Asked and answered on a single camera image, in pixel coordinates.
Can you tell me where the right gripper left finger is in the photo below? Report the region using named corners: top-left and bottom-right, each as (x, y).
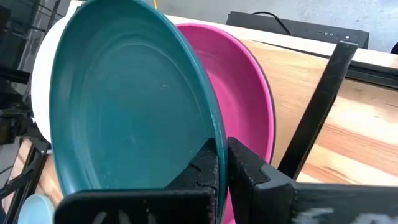
top-left (54, 138), bottom-right (218, 224)

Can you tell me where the dark teal plate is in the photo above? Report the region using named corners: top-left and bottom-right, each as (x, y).
top-left (49, 0), bottom-right (229, 224)

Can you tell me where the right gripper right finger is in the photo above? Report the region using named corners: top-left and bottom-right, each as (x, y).
top-left (228, 136), bottom-right (398, 224)

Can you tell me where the white plate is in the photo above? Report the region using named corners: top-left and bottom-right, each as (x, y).
top-left (30, 9), bottom-right (82, 144)

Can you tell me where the black box with indicator lights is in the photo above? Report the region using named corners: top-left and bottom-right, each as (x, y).
top-left (225, 11), bottom-right (371, 50)

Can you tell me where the pink plate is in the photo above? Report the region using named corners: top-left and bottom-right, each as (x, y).
top-left (175, 23), bottom-right (277, 224)

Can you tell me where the thin black cable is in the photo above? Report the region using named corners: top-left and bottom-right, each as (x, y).
top-left (251, 11), bottom-right (292, 35)

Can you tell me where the light grey-blue plate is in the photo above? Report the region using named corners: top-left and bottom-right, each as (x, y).
top-left (17, 194), bottom-right (56, 224)

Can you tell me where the wooden shelf with black legs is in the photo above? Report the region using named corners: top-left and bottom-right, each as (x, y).
top-left (241, 39), bottom-right (359, 181)

